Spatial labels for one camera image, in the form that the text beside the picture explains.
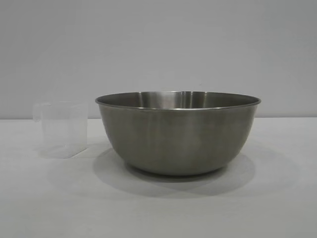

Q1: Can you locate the stainless steel mixing bowl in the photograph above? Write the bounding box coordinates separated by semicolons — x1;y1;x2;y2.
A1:
95;90;262;176

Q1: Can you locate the clear plastic measuring cup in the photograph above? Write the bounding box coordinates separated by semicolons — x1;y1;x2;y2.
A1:
33;100;89;159

